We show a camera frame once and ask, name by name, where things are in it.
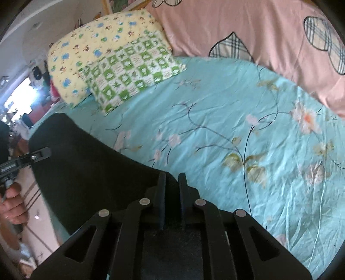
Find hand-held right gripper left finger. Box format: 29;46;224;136
30;172;166;280

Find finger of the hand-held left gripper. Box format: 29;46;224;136
16;147;52;169

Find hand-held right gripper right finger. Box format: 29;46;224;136
178;172;313;280

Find black pants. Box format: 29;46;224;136
28;113;205;280

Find person's left hand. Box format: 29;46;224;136
0;182;29;224

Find turquoise floral bed sheet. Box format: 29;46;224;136
28;55;345;280

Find yellow animal print pillow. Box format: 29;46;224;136
46;9;173;109

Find green checkered pillow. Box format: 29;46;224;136
78;29;187;116

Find pink plaid heart quilt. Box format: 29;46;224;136
146;0;345;118

